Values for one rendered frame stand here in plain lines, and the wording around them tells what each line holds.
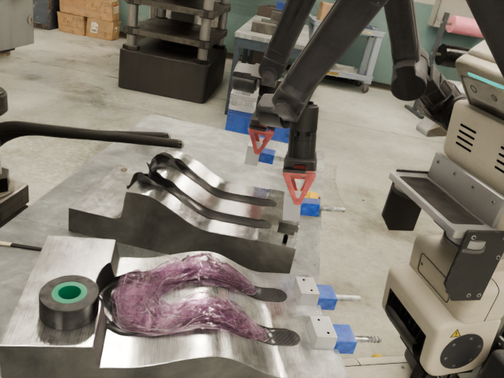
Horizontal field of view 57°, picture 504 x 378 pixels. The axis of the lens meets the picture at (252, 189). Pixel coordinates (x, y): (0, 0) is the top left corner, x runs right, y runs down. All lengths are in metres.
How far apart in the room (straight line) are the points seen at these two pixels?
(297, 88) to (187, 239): 0.40
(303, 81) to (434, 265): 0.54
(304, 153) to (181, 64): 4.00
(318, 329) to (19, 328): 0.45
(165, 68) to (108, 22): 2.69
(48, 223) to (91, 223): 0.11
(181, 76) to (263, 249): 4.03
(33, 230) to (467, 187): 0.92
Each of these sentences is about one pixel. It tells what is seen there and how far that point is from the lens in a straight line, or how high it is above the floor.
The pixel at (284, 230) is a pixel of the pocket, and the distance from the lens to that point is 1.07.
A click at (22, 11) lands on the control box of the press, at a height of 1.17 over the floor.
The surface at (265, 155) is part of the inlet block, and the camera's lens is 1.26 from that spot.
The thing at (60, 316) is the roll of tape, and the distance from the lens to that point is 0.70.
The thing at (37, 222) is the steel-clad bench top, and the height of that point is 0.80.
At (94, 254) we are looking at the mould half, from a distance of 0.85.
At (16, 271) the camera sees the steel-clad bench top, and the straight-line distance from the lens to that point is 1.01.
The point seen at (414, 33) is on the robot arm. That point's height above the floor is 1.33.
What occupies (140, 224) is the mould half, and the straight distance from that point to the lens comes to 1.03.
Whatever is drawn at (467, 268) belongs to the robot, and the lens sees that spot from 0.97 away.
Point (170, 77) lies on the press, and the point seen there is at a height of 0.21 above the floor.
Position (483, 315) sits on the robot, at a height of 0.83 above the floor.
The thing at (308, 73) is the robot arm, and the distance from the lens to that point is 0.81.
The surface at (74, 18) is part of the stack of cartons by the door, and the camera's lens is 7.69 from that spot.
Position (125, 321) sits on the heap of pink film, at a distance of 0.76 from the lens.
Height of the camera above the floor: 1.40
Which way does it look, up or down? 26 degrees down
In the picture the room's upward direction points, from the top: 11 degrees clockwise
